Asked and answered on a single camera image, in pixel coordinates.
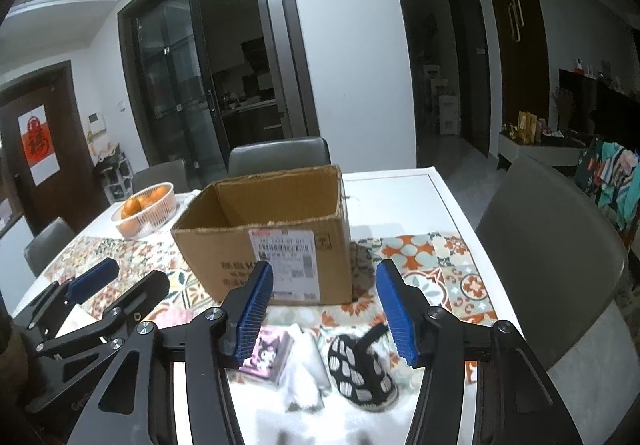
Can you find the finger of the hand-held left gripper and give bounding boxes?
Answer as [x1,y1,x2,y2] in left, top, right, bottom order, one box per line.
[14,257,121,340]
[35,270,172,361]

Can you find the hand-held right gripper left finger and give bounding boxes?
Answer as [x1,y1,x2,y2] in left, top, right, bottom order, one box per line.
[67,261,275,445]

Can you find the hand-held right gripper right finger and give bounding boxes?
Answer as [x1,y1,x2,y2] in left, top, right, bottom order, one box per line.
[375,260,583,445]

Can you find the pink printed pouch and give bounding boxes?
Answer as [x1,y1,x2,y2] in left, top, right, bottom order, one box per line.
[242,325,296,391]

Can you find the black white patterned sock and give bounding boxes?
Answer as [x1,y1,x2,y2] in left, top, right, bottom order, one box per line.
[327,322,401,411]

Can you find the white cloth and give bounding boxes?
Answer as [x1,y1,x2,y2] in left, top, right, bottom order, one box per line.
[277,322,333,413]

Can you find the brown cardboard box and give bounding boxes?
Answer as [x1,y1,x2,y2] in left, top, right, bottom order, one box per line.
[171,165,353,306]

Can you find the person's left forearm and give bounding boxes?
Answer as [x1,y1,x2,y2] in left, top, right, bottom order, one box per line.
[0,312,36,426]

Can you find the grey dining chair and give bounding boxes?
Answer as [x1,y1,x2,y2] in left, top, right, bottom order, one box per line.
[131,159,191,193]
[23,217,76,278]
[227,137,332,178]
[475,155,630,371]

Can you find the floral tile patterned table mat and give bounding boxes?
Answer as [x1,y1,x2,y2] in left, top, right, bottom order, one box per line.
[45,231,501,376]

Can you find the white fruit basket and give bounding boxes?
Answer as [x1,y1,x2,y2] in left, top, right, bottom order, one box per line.
[111,182,179,241]

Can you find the small shoe rack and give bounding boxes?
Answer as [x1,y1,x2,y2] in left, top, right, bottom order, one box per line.
[95,142,133,206]

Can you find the red white door poster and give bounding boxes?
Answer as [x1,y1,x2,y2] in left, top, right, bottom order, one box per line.
[18,105,61,186]

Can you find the brown wooden door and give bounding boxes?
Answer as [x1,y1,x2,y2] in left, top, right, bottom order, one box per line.
[0,61,98,236]

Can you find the white hallway box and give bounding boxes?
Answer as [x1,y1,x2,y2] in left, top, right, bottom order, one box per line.
[439,95,461,136]

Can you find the dark framed sliding glass door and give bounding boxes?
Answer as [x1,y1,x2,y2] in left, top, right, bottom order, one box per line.
[117,0,321,176]

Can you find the white low cabinet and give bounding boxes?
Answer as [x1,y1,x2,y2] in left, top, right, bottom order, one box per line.
[497,131,596,170]

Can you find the yellow packages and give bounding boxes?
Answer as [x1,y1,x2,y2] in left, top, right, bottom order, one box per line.
[517,111,538,144]

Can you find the colourful printed cloth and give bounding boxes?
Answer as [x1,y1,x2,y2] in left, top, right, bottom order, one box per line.
[575,137,640,231]

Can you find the dark hallway door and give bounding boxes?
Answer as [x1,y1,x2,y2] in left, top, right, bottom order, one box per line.
[448,0,491,158]

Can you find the silver refrigerator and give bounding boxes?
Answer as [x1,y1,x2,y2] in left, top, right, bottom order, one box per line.
[256,0,293,138]

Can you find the dark door with gold handles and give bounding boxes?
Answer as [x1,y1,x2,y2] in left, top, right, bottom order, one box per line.
[479,0,553,148]

